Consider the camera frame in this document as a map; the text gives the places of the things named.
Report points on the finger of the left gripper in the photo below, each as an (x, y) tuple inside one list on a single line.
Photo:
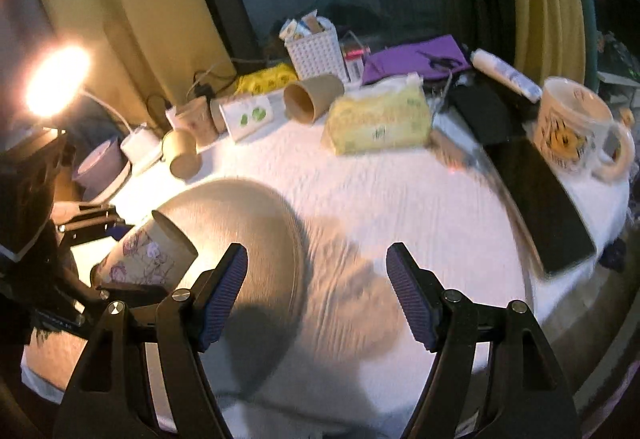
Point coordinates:
[(88, 222)]

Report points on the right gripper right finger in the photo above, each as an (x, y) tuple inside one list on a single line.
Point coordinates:
[(527, 394)]

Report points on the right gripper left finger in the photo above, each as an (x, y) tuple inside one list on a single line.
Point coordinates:
[(109, 394)]

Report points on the floral brown paper cup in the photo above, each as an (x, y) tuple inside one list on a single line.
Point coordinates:
[(155, 253)]

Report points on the small brown paper cup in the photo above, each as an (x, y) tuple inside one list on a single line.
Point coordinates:
[(180, 154)]

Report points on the upright patterned paper cup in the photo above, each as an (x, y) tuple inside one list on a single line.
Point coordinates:
[(195, 118)]

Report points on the white green-logo paper cup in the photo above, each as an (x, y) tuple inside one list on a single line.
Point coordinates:
[(244, 117)]

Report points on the plain brown paper cup lying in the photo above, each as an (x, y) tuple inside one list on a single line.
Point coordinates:
[(307, 100)]

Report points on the white lamp base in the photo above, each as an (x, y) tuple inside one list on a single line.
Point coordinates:
[(143, 149)]

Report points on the desk lamp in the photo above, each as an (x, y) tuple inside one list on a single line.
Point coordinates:
[(57, 80)]

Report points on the round grey metal tray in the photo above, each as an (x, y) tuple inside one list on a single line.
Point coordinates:
[(265, 316)]

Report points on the black smartphone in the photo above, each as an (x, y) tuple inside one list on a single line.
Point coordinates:
[(550, 217)]

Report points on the left yellow curtain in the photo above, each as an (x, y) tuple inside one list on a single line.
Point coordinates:
[(144, 51)]

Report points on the yellow curtain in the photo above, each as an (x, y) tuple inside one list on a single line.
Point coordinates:
[(144, 51), (550, 39)]

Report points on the yellow snack packet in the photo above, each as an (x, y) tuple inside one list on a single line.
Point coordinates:
[(266, 80)]

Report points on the Winnie Pooh ceramic mug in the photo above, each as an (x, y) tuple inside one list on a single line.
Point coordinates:
[(577, 134)]

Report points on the white lattice basket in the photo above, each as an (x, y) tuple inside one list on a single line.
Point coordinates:
[(317, 54)]

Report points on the yellow tissue pack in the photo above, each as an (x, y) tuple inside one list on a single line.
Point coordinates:
[(390, 115)]

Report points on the small barcode bottle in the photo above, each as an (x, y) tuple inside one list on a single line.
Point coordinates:
[(354, 63)]

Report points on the white tube bottle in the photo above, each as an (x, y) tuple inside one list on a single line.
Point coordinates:
[(492, 66)]

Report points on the black scissors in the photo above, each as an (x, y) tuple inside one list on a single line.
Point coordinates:
[(441, 63)]

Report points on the purple cloth pouch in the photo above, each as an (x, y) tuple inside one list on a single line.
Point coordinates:
[(404, 60)]

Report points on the right yellow curtain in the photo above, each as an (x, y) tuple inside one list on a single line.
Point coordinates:
[(550, 39)]

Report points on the black charger with cable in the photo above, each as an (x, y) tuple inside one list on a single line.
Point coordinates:
[(205, 86)]

